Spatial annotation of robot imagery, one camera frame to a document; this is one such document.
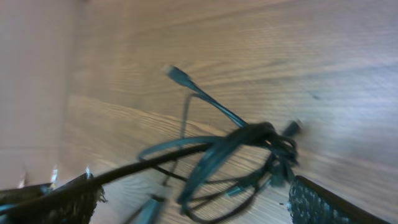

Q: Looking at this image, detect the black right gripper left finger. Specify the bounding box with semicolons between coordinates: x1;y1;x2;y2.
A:
1;173;103;224

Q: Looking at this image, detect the black usb cable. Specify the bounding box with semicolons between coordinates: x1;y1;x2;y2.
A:
124;64;304;224

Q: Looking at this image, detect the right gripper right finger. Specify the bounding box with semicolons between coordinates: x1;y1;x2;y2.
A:
289;175;389;224

